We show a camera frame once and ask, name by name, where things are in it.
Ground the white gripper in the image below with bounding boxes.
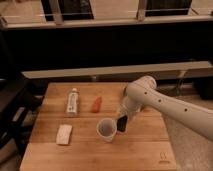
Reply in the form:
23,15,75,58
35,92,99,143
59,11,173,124
117,97,141,132

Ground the orange eraser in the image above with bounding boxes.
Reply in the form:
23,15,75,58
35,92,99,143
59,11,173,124
91,97,102,113

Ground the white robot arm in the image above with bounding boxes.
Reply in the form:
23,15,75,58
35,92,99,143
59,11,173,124
117,76,213,141

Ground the white sponge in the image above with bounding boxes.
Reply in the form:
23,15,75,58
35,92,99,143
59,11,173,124
56,125,72,145

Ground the translucent plastic cup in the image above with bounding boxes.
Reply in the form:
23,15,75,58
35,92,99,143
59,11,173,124
96,118,117,142

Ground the white tube with label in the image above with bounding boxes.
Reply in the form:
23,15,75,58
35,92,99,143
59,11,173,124
66,88,79,117

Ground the wooden cutting board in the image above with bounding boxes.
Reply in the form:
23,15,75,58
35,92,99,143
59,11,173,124
20,83,177,171

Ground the long metal rail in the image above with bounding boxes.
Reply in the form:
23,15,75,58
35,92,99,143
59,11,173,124
22,61,213,79

